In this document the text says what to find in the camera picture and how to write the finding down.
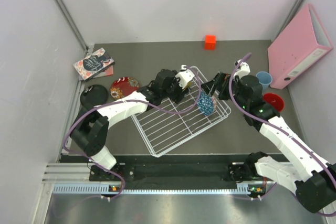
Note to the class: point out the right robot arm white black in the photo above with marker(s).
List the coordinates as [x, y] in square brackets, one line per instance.
[309, 177]

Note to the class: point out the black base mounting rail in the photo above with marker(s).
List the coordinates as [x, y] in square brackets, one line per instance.
[177, 172]

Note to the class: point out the blue white patterned bowl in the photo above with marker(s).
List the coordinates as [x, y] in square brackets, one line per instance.
[206, 104]

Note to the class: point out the yellow patterned plate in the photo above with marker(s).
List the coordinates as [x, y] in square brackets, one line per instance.
[188, 85]

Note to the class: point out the pink book underneath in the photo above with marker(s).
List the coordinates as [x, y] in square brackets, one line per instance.
[106, 72]

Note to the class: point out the white wire dish rack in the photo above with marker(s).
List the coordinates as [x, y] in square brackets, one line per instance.
[163, 132]

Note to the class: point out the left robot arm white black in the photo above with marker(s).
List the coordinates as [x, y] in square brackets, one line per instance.
[89, 131]

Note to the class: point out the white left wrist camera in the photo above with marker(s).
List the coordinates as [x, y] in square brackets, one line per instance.
[184, 76]

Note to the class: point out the Little Women book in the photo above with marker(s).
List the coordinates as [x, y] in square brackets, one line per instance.
[93, 64]

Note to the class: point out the red floral plate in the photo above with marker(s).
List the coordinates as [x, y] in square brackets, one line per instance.
[123, 87]

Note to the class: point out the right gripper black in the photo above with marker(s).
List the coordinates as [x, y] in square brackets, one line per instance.
[220, 83]

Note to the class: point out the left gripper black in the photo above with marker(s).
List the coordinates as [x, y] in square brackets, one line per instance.
[180, 94]

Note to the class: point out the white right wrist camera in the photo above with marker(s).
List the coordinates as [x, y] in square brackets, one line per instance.
[242, 70]

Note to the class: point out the light blue cup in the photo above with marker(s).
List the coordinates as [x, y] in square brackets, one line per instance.
[265, 79]

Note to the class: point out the orange cube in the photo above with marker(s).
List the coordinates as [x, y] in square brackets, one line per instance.
[210, 42]

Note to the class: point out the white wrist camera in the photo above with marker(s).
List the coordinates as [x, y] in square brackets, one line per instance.
[184, 76]
[242, 70]

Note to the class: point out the aluminium frame post left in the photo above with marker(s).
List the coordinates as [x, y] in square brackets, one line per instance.
[73, 27]

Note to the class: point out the black plate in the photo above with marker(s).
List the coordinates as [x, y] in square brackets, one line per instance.
[94, 95]

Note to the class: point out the pink ring binder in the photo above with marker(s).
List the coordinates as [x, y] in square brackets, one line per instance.
[301, 44]

